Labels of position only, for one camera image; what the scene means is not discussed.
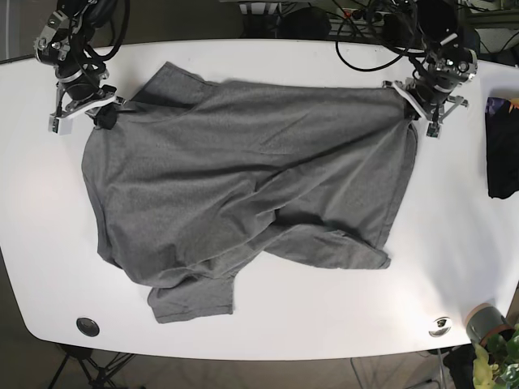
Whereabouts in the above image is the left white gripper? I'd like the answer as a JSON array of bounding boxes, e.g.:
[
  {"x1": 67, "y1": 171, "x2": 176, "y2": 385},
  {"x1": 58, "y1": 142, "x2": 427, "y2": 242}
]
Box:
[{"x1": 382, "y1": 79, "x2": 469, "y2": 139}]

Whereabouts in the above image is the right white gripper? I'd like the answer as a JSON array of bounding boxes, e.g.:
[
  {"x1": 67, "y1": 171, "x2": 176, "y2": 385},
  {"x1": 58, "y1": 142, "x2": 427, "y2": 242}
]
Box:
[{"x1": 48, "y1": 83, "x2": 127, "y2": 135}]

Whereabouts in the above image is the grey T-shirt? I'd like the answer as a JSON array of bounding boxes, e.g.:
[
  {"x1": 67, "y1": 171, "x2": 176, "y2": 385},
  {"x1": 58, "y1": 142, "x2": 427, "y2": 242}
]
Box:
[{"x1": 81, "y1": 63, "x2": 418, "y2": 323}]

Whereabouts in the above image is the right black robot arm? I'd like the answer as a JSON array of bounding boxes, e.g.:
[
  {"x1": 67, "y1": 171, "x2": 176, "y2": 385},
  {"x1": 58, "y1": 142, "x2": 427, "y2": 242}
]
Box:
[{"x1": 34, "y1": 1, "x2": 131, "y2": 135}]

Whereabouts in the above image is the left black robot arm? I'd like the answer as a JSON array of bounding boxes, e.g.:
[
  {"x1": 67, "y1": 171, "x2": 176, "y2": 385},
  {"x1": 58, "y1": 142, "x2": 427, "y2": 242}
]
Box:
[{"x1": 383, "y1": 1, "x2": 478, "y2": 138}]

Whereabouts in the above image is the white power strip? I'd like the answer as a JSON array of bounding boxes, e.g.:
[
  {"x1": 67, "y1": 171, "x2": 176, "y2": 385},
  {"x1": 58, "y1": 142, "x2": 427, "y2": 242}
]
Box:
[{"x1": 342, "y1": 8, "x2": 386, "y2": 24}]

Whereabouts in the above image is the black table grommet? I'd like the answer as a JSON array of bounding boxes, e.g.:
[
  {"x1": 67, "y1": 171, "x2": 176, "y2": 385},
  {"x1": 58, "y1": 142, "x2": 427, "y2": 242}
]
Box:
[{"x1": 75, "y1": 317, "x2": 100, "y2": 337}]

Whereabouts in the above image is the silver table grommet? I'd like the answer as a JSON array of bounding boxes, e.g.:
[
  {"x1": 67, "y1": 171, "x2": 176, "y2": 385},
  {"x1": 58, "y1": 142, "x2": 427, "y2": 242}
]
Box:
[{"x1": 427, "y1": 316, "x2": 453, "y2": 338}]

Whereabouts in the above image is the grey plant pot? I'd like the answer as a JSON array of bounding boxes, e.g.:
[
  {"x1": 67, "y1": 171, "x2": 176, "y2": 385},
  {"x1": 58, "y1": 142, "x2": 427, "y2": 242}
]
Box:
[{"x1": 464, "y1": 303, "x2": 513, "y2": 345}]

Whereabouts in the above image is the green potted plant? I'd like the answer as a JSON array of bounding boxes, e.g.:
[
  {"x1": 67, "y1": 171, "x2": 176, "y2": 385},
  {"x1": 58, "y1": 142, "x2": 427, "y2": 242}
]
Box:
[{"x1": 472, "y1": 325, "x2": 518, "y2": 389}]

